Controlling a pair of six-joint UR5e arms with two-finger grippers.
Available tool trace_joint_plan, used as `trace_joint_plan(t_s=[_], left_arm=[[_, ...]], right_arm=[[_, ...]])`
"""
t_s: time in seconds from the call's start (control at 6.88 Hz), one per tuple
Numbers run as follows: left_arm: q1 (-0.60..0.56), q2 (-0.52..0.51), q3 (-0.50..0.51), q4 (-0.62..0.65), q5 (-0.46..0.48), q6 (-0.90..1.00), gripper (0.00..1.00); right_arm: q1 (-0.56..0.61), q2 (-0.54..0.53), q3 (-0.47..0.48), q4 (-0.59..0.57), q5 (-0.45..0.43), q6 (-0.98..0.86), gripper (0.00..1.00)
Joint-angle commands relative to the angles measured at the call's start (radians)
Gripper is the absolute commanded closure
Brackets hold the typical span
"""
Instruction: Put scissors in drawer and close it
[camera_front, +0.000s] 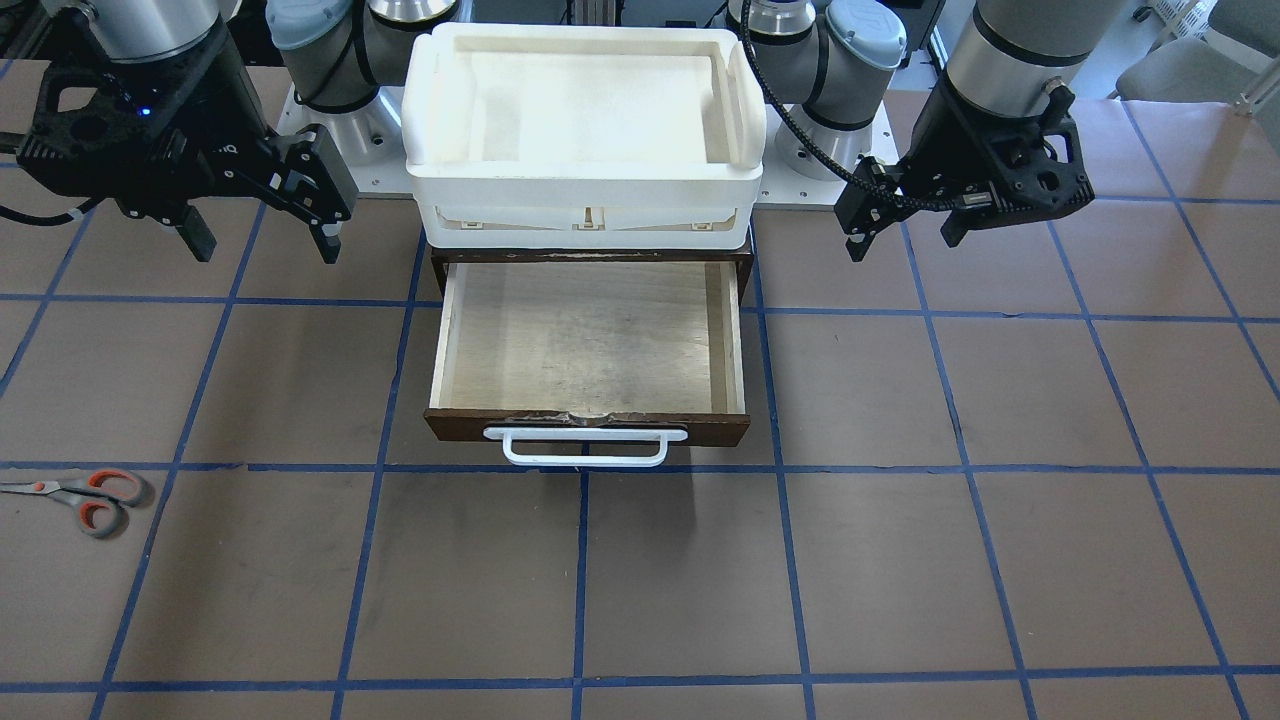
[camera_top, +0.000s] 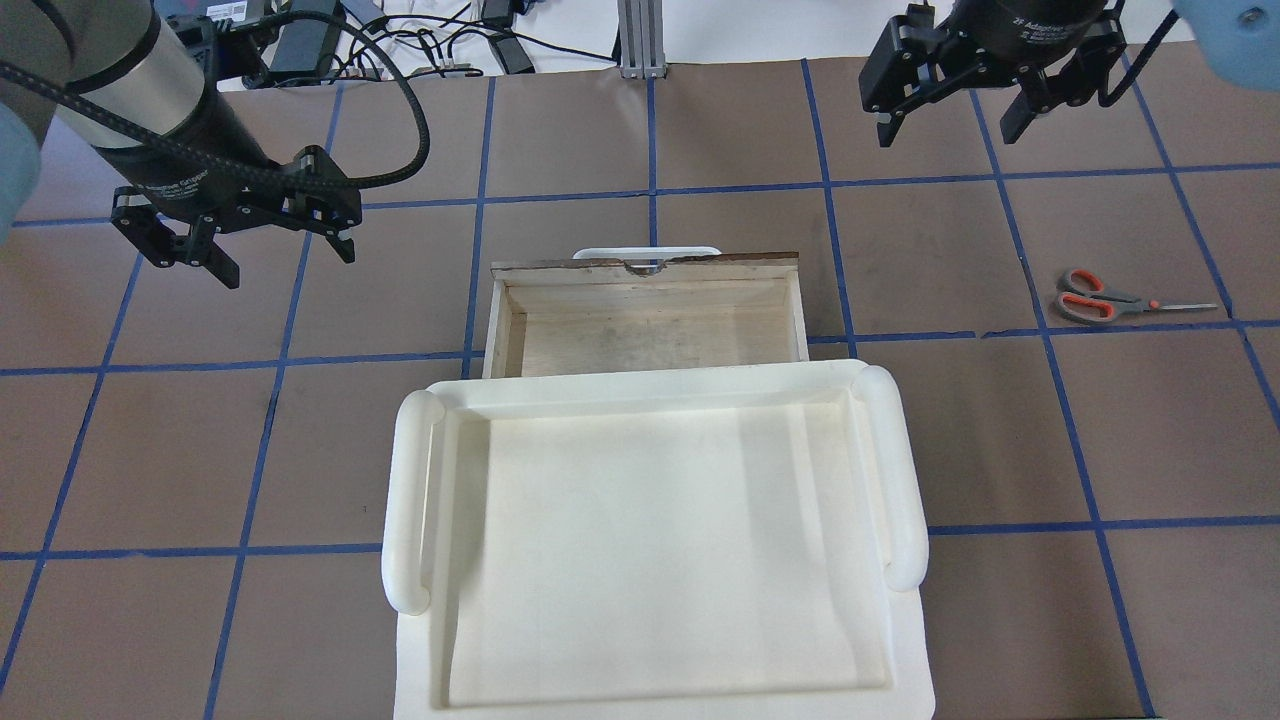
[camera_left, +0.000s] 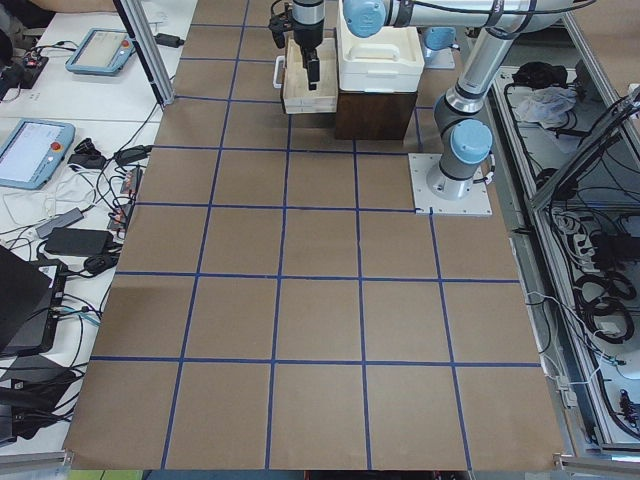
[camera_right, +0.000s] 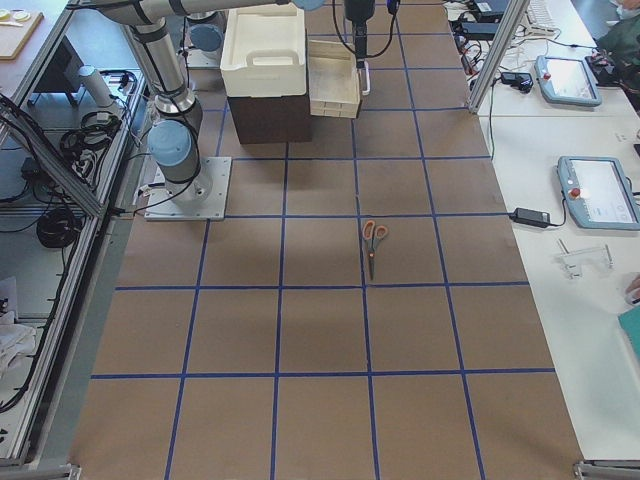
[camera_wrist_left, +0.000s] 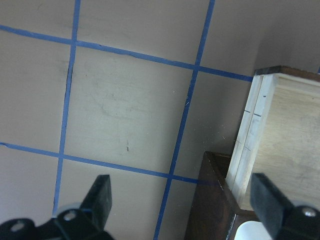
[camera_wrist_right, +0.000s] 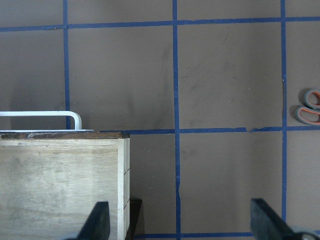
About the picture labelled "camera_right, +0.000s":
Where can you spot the white plastic tray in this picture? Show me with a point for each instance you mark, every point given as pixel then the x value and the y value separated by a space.
pixel 264 53

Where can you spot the aluminium frame post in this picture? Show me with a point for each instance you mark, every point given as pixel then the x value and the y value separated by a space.
pixel 502 40

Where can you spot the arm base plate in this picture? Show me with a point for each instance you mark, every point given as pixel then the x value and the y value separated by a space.
pixel 204 199
pixel 206 52

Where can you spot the light wooden drawer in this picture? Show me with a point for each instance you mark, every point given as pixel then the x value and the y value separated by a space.
pixel 333 80

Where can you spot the far teach pendant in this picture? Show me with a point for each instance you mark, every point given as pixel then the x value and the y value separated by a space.
pixel 567 81

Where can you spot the orange grey scissors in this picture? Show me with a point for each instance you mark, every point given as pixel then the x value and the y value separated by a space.
pixel 373 234

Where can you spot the clear acrylic stand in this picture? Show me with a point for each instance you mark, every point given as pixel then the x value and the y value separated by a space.
pixel 573 261

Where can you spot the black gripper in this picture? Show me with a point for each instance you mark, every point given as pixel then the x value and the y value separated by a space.
pixel 357 10

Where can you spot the black power adapter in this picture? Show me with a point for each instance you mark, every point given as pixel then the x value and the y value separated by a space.
pixel 530 217

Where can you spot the wooden cutting board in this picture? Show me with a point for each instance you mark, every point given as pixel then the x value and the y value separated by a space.
pixel 17 27

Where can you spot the near teach pendant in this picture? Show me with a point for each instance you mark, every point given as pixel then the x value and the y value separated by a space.
pixel 597 193

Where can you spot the dark brown wooden cabinet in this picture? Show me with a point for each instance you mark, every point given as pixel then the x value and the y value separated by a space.
pixel 261 120

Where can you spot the white drawer handle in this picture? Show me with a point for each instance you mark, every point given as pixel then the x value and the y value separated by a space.
pixel 364 78

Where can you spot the teach pendant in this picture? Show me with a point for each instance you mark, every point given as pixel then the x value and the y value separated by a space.
pixel 567 81
pixel 597 193

